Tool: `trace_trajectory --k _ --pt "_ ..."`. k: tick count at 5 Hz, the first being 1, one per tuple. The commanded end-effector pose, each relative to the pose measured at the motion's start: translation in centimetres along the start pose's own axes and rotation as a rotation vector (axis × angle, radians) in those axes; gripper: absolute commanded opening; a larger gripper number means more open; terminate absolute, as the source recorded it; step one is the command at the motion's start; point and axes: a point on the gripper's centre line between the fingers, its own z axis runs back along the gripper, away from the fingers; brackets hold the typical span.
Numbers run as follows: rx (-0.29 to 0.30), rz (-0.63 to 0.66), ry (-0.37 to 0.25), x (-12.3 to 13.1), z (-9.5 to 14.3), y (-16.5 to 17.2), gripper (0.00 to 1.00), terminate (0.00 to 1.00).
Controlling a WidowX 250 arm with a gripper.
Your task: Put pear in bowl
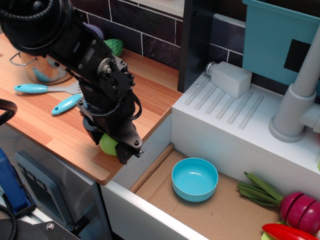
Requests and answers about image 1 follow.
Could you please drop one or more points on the blue block lower left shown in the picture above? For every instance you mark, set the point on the blue block lower left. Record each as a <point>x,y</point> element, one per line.
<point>16,196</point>

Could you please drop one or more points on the green toy bitter gourd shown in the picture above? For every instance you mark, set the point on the green toy bitter gourd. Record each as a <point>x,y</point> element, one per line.
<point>116,45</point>

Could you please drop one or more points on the purple striped toy onion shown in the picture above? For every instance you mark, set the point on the purple striped toy onion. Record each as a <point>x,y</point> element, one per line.
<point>94,29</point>

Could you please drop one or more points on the grey oven door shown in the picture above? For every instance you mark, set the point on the grey oven door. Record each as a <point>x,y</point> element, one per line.
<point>67,197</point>

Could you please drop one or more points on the grey slotted spatula blue handle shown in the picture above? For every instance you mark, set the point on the grey slotted spatula blue handle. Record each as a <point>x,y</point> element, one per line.
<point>34,88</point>

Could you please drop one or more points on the grey toy faucet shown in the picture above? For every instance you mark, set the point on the grey toy faucet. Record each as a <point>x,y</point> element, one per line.
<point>298,109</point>

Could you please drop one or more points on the grey pasta server blue handle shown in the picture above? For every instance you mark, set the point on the grey pasta server blue handle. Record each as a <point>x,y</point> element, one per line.
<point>66,104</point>

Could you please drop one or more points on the magenta toy radish green leaves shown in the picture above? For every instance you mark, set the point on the magenta toy radish green leaves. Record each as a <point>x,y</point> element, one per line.
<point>297,210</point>

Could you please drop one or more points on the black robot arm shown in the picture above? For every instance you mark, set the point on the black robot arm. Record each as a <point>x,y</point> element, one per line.
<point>54,28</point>

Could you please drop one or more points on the red toy chili pepper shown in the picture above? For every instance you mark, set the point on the red toy chili pepper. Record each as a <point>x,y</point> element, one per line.
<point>284,232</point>

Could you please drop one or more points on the white toy sink unit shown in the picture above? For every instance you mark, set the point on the white toy sink unit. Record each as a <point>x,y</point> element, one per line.
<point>234,136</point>

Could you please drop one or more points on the green toy pear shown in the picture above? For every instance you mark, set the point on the green toy pear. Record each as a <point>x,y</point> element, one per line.
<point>108,145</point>

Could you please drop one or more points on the blue plastic bowl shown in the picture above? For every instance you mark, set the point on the blue plastic bowl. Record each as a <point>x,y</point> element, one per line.
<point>194,179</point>

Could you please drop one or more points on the dark vertical post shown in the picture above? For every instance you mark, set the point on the dark vertical post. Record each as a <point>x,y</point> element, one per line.
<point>195,40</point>

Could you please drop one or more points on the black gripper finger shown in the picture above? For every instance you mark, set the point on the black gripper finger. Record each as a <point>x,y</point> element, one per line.
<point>123,152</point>
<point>92,131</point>

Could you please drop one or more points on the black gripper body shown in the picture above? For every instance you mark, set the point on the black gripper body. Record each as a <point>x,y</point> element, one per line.
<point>117,121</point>

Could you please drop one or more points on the stainless steel pot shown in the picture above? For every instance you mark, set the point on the stainless steel pot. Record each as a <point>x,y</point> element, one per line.
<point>39,69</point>

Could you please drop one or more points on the teal box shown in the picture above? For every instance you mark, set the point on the teal box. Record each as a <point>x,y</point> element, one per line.
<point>276,40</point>

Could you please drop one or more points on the white toy bottle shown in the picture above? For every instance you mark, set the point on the white toy bottle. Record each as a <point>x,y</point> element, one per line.
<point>233,80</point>

